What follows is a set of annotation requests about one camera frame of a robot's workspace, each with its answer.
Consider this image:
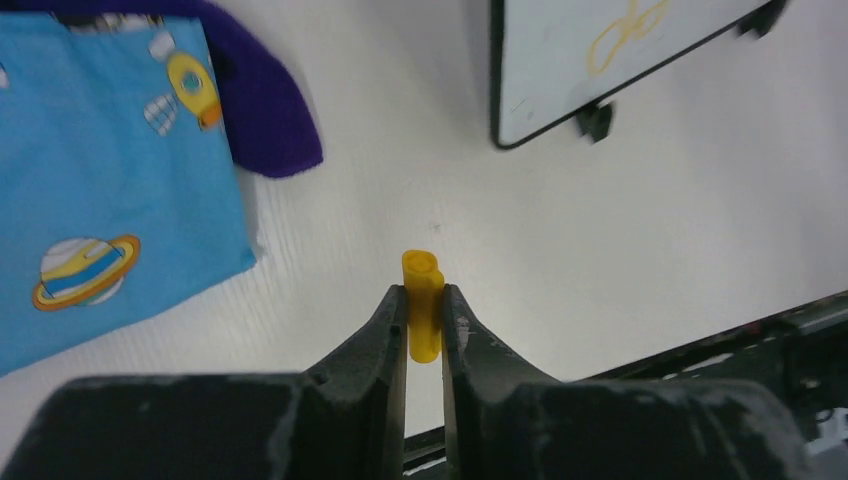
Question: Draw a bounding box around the orange marker cap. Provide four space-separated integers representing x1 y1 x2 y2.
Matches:
401 250 445 364

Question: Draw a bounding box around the blue patterned cloth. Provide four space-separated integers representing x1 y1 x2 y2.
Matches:
1 13 256 373

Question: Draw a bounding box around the black framed whiteboard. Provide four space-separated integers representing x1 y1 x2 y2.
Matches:
489 0 787 150

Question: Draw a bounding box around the purple cloth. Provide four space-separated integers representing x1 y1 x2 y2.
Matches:
1 0 323 178

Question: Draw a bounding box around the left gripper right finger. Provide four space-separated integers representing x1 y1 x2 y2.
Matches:
442 285 819 479

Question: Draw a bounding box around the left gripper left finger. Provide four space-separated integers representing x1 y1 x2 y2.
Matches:
1 286 407 479

